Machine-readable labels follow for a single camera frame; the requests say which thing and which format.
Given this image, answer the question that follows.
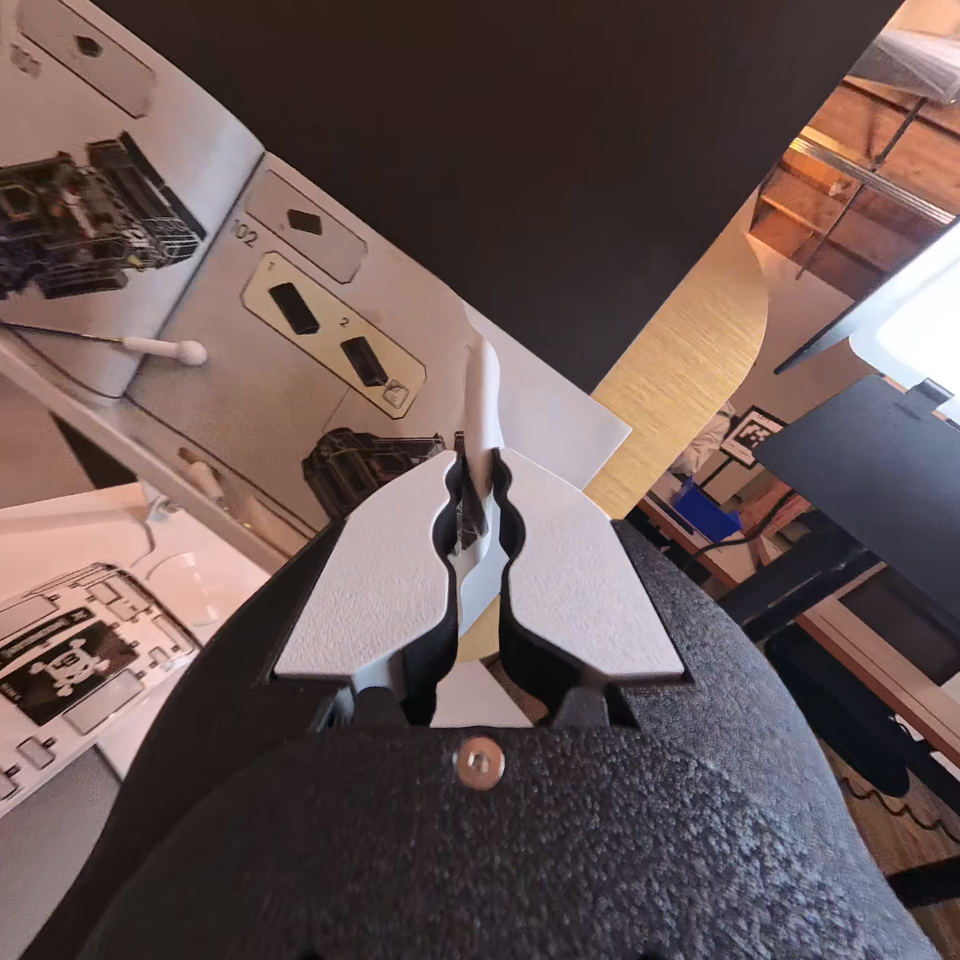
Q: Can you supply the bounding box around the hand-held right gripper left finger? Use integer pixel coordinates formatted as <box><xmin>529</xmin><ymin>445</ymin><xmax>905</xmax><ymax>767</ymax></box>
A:
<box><xmin>273</xmin><ymin>450</ymin><xmax>459</xmax><ymax>699</ymax></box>

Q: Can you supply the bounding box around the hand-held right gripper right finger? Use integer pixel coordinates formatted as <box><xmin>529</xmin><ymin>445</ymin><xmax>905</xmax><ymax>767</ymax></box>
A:
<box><xmin>495</xmin><ymin>447</ymin><xmax>688</xmax><ymax>691</ymax></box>

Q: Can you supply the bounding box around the sticker sheet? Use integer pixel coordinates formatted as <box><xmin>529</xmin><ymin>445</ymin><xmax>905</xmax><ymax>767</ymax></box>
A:
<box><xmin>0</xmin><ymin>563</ymin><xmax>204</xmax><ymax>819</ymax></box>

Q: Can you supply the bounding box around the lego instruction booklet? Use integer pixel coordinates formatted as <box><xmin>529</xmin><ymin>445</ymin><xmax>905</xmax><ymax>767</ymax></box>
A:
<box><xmin>0</xmin><ymin>0</ymin><xmax>631</xmax><ymax>601</ymax></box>

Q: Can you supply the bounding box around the small blue bin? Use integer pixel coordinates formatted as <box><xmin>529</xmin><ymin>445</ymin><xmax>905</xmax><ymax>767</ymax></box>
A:
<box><xmin>668</xmin><ymin>477</ymin><xmax>745</xmax><ymax>543</ymax></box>

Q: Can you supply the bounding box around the white booklet stand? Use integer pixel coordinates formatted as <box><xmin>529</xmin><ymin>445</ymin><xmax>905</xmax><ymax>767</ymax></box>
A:
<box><xmin>0</xmin><ymin>320</ymin><xmax>324</xmax><ymax>751</ymax></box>

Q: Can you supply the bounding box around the black white marker tag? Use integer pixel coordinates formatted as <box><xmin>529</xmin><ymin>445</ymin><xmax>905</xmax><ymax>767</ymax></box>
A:
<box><xmin>720</xmin><ymin>405</ymin><xmax>790</xmax><ymax>471</ymax></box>

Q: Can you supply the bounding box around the black flat panel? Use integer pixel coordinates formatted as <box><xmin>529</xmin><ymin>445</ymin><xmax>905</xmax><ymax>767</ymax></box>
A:
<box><xmin>750</xmin><ymin>375</ymin><xmax>960</xmax><ymax>589</ymax></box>
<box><xmin>90</xmin><ymin>0</ymin><xmax>904</xmax><ymax>394</ymax></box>

